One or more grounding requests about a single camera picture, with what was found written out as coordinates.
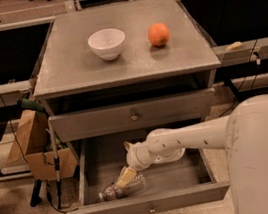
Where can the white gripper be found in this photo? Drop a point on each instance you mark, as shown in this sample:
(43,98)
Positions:
(134,157)

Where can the clear plastic water bottle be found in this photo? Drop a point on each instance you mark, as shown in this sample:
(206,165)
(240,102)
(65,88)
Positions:
(113,192)

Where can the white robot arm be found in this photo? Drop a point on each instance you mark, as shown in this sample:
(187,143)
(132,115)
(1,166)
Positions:
(244,136)

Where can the open grey middle drawer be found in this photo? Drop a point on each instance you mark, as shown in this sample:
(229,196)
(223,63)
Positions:
(180,184)

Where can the closed grey top drawer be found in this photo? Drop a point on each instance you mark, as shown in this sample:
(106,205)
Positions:
(134,115)

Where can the grey wooden drawer cabinet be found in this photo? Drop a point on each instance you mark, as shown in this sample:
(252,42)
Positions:
(72,78)

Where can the brown cardboard box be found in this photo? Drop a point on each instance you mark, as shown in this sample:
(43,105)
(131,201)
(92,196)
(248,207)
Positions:
(33,144)

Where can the white ceramic bowl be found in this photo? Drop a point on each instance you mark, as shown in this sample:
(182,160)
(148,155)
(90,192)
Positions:
(107,44)

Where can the orange fruit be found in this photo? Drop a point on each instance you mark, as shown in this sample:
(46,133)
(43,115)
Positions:
(158,34)

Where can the yellow foam scrap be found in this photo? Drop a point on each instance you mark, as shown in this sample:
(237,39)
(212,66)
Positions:
(233,46)

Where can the green handled grabber stick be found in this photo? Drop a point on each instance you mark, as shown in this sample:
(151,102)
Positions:
(35,106)

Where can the metal frame rail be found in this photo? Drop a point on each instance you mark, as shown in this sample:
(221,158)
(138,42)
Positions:
(247,52)

